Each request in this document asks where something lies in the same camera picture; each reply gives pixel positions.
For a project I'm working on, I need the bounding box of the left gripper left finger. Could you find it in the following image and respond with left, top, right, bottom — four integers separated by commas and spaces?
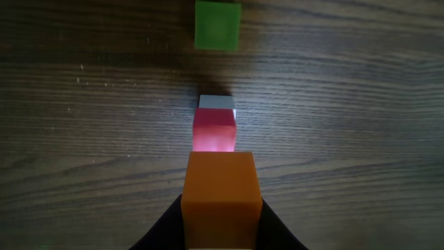
128, 194, 183, 250

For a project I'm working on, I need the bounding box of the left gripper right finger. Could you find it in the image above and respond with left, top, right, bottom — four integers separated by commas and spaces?
256, 198, 309, 250

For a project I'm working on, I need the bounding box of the orange cube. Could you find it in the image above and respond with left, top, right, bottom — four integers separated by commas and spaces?
180, 151, 264, 250

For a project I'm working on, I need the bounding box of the red cube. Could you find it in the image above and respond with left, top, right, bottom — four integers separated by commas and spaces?
192, 107, 238, 153

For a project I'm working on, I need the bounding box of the white cube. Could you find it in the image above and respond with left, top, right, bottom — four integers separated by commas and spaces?
198, 94, 237, 121

